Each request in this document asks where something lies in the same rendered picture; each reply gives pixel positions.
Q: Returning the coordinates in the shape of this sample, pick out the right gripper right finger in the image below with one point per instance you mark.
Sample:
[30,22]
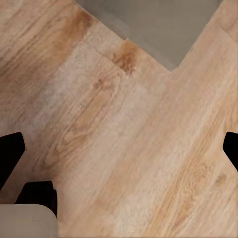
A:
[230,147]

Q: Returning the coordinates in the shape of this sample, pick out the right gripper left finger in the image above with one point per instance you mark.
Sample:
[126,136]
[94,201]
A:
[12,148]

